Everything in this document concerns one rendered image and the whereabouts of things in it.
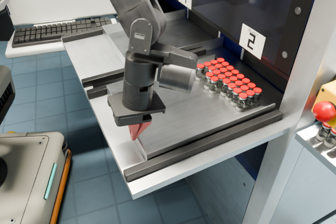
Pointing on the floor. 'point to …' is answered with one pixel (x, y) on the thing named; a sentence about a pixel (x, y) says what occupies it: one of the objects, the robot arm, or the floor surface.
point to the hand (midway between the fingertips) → (133, 135)
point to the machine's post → (298, 102)
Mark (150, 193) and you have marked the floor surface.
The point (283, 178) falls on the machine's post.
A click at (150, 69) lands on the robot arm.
